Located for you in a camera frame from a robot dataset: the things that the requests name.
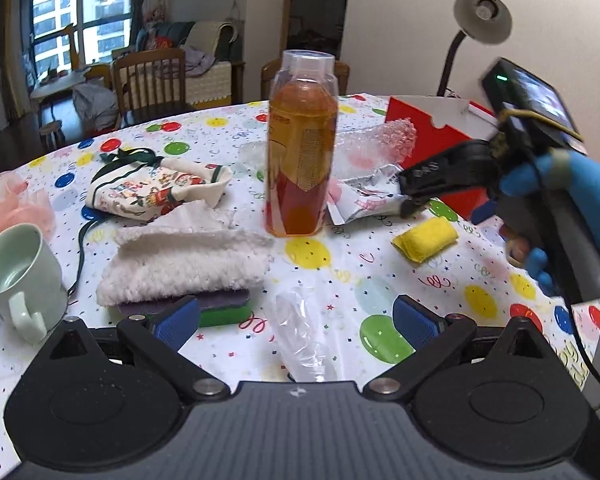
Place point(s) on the balloon print tablecloth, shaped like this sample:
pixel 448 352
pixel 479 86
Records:
pixel 360 270

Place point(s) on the yellow sponge cloth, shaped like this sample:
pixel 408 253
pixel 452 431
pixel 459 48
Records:
pixel 425 240

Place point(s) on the purple and green sponge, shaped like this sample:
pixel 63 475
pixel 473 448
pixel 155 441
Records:
pixel 225 307

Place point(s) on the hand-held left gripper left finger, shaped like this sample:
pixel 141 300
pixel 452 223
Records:
pixel 177 322

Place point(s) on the wooden stool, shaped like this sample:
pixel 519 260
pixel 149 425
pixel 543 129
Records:
pixel 50 132

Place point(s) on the pale green mug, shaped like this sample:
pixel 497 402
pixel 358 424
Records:
pixel 15 280

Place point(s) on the grey desk lamp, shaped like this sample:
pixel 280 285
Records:
pixel 482 15

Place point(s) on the wooden slat-back chair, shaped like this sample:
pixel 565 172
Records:
pixel 150 85

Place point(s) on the white plastic bag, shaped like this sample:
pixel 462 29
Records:
pixel 96 107

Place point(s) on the clear bubble wrap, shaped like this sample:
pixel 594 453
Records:
pixel 375 142

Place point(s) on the printed plastic packet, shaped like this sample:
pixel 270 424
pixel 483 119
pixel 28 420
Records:
pixel 367 200

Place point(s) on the pile of clothes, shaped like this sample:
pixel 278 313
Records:
pixel 197 62

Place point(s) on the orange drink bottle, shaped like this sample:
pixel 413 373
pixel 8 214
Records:
pixel 300 160

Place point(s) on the red cardboard box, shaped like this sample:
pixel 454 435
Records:
pixel 455 125

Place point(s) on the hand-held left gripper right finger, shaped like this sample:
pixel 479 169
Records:
pixel 415 320

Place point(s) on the small white table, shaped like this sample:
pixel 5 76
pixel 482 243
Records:
pixel 55 87

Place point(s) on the white fluffy towel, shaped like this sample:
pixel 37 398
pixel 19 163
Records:
pixel 190 255

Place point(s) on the pink tulle cloth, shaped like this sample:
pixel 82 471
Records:
pixel 15 210

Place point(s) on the clear plastic bag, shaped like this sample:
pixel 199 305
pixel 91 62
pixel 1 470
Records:
pixel 305 330

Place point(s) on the sofa with cream cover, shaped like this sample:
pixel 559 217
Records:
pixel 207 80

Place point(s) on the window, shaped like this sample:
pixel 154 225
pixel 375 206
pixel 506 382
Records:
pixel 80 15

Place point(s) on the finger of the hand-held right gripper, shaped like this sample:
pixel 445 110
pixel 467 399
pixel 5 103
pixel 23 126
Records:
pixel 419 205
pixel 445 167

